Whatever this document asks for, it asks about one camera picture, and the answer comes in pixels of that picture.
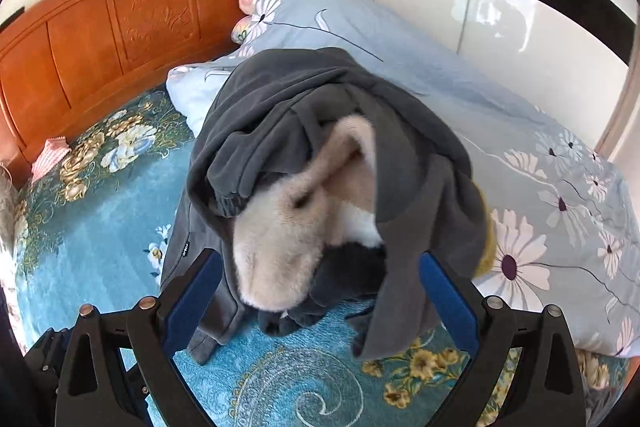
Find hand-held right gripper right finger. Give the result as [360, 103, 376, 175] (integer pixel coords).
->
[419, 251, 587, 427]

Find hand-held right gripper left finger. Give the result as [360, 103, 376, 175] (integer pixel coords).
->
[54, 248, 224, 427]

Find beige fuzzy sweater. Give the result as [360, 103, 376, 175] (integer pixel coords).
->
[231, 114, 383, 313]

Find grey sweatpants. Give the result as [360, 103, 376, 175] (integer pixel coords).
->
[160, 47, 493, 365]

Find blue floral blanket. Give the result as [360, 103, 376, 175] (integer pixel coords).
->
[12, 87, 631, 427]

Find pink striped cloth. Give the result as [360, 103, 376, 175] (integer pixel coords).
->
[31, 136, 71, 184]

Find brown floral cloth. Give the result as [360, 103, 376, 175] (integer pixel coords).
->
[0, 162, 21, 258]

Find grey-blue floral quilt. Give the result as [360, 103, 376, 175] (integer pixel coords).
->
[167, 0, 633, 358]

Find wooden headboard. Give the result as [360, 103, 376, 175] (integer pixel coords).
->
[0, 0, 298, 188]

